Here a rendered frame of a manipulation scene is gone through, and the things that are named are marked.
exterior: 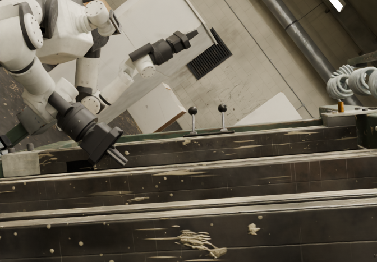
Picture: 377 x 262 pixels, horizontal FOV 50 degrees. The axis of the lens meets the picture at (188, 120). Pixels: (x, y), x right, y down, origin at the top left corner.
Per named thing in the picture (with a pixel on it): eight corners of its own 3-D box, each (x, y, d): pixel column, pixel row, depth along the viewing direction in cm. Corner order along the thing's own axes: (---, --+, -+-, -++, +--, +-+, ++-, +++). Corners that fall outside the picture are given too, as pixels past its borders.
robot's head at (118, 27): (90, 9, 134) (112, 5, 133) (101, 25, 142) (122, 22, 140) (88, 24, 131) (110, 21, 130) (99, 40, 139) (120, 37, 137)
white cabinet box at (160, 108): (135, 109, 708) (168, 84, 697) (153, 137, 700) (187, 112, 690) (126, 108, 663) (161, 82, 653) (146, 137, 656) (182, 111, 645)
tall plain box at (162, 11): (70, 93, 491) (187, 2, 466) (97, 134, 483) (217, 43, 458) (27, 85, 402) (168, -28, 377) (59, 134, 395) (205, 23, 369)
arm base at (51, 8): (-12, 19, 107) (-3, -23, 108) (0, 31, 120) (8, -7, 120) (47, 32, 110) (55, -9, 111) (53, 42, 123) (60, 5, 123)
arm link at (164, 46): (183, 45, 173) (159, 59, 172) (174, 25, 168) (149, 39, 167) (194, 53, 163) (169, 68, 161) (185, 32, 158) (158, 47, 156)
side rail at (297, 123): (85, 161, 196) (82, 139, 196) (321, 142, 181) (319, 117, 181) (80, 164, 190) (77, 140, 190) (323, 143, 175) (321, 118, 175)
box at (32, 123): (27, 114, 198) (55, 92, 196) (41, 134, 198) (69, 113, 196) (14, 116, 187) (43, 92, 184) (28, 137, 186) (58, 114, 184)
